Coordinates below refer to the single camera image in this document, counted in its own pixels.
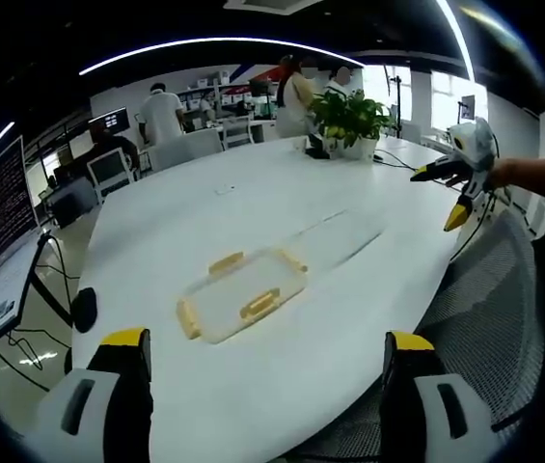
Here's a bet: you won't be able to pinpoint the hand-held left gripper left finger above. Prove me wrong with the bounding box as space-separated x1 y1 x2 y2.
26 326 155 463

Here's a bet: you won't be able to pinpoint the grey mesh office chair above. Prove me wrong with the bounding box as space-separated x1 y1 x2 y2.
300 192 545 463

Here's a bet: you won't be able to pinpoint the white office chair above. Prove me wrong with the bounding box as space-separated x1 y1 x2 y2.
220 113 258 150
86 147 137 200
148 126 226 171

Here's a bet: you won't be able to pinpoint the white laptop on stand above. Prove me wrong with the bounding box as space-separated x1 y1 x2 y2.
0 234 52 359

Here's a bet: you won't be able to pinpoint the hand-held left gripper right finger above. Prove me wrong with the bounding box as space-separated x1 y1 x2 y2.
380 330 510 463

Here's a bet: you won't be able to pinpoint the black round chair part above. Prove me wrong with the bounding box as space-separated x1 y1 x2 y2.
71 286 100 334

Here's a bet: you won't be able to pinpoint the thin black cable on table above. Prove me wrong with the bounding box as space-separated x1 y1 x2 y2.
372 148 419 174

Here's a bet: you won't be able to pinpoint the shelf of white storage boxes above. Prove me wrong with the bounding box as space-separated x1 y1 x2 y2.
175 69 257 120

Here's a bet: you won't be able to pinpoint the black floor cables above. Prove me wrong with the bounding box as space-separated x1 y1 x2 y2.
6 235 83 392

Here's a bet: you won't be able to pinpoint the small dark desk monitor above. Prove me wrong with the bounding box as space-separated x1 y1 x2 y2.
88 107 129 132

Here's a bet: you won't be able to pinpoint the black tripod stand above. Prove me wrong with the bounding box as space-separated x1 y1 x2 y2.
383 64 404 139

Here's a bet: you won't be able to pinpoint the black object beside plant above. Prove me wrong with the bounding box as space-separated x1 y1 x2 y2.
304 133 332 160

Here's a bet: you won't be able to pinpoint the green potted plant white pot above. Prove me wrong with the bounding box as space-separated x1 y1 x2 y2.
309 88 399 161

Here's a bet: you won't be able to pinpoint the clear lid with yellow buckles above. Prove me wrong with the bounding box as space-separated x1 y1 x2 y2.
175 247 311 345

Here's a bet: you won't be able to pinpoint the long ceiling light strip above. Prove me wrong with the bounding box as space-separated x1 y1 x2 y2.
77 36 366 77

